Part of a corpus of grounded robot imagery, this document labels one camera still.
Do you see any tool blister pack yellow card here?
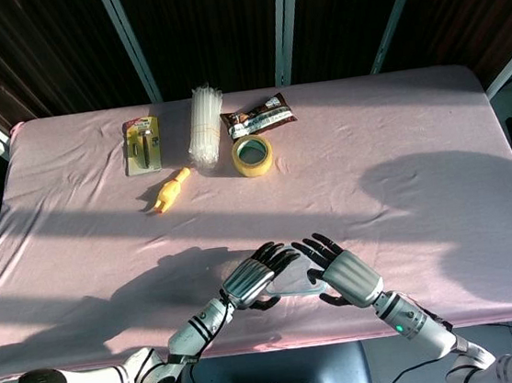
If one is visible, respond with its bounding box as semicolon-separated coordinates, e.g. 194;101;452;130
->
119;113;166;177

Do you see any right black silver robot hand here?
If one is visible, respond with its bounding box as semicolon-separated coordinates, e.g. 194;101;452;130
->
290;226;387;316

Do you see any yellow rubber chicken toy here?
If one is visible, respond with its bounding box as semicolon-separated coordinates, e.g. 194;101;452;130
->
143;165;197;218

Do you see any clear container with teal lid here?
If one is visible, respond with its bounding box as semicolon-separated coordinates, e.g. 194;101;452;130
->
262;240;333;302

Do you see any yellow tape roll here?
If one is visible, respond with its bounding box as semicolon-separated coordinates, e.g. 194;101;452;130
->
230;132;278;180

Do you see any bundle of clear plastic sticks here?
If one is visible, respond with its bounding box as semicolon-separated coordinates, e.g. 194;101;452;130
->
180;81;232;170

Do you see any black cable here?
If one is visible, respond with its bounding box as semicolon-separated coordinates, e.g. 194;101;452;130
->
370;354;446;383

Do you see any pink tablecloth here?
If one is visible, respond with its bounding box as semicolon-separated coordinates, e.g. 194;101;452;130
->
0;58;512;383

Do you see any brown snack packet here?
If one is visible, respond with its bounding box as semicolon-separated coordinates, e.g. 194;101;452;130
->
217;90;300;141

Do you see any grey robot torso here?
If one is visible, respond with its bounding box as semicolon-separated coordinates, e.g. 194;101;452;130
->
176;339;375;383

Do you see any grey metal frame post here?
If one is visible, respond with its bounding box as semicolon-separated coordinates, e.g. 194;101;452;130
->
97;0;165;108
362;0;440;76
265;0;313;87

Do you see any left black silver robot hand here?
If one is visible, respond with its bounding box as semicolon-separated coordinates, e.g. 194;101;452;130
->
214;237;308;317

